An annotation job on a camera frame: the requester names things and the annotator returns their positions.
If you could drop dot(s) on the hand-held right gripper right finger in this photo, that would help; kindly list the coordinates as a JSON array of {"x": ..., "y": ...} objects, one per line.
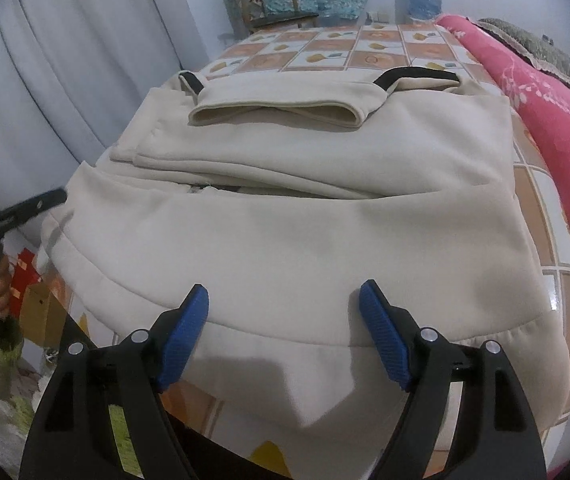
[{"x": 382, "y": 340}]

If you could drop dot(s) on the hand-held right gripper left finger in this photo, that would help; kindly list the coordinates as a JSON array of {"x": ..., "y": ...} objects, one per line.
[{"x": 185, "y": 340}]

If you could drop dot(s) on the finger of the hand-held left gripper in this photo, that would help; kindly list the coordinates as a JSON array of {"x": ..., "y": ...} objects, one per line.
[{"x": 25, "y": 212}]

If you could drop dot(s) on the cream zip jacket black trim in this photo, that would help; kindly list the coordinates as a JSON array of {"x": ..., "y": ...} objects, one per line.
[{"x": 290, "y": 240}]

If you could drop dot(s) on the red paper bag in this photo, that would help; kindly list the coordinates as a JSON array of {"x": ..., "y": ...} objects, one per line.
[{"x": 27, "y": 270}]

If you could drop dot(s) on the brown paper bag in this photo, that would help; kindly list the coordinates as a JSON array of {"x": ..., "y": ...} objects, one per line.
[{"x": 40, "y": 310}]

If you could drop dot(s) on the white curtain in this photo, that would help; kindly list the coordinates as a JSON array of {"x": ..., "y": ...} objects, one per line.
[{"x": 65, "y": 60}]

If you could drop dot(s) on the pink floral blanket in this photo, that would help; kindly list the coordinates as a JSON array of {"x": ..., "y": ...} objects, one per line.
[{"x": 540, "y": 100}]

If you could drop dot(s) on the orange white tiled tablecloth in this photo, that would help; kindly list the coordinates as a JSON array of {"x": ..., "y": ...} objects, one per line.
[{"x": 325, "y": 52}]

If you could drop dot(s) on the wooden chair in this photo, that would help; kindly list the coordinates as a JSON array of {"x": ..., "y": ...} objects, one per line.
[{"x": 285, "y": 19}]

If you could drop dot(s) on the grey green lace blanket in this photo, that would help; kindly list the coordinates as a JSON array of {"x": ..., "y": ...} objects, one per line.
[{"x": 530, "y": 42}]

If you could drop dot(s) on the white wall socket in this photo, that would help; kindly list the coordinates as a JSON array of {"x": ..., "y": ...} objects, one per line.
[{"x": 378, "y": 15}]

